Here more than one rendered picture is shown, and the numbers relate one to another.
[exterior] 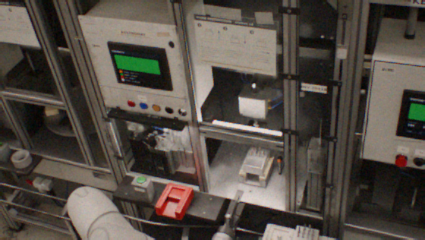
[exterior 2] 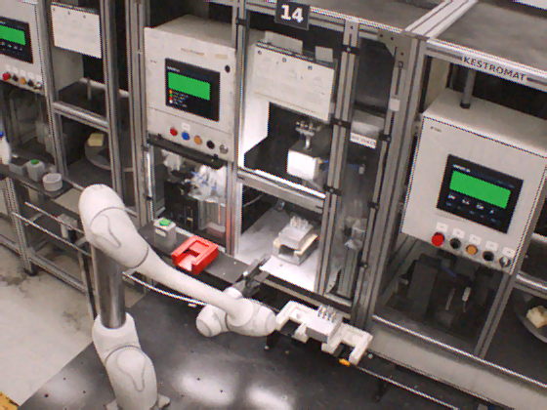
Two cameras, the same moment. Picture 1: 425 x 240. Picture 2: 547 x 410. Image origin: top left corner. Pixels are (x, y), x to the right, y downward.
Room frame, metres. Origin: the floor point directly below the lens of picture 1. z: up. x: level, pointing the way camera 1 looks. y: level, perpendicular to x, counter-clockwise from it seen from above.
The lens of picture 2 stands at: (-0.43, -0.17, 2.63)
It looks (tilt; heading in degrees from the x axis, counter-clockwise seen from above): 35 degrees down; 2
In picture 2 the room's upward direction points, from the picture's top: 4 degrees clockwise
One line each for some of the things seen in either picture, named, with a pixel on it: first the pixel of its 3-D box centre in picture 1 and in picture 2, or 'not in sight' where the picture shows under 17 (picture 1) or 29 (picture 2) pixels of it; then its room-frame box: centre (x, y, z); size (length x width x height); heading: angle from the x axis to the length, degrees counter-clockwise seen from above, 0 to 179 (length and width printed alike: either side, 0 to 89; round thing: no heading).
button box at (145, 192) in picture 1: (144, 187); (166, 233); (1.64, 0.36, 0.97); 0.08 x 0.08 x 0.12; 64
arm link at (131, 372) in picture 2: not in sight; (132, 376); (0.95, 0.35, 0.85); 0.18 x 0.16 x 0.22; 34
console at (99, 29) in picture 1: (149, 55); (205, 84); (1.80, 0.22, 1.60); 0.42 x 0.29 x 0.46; 64
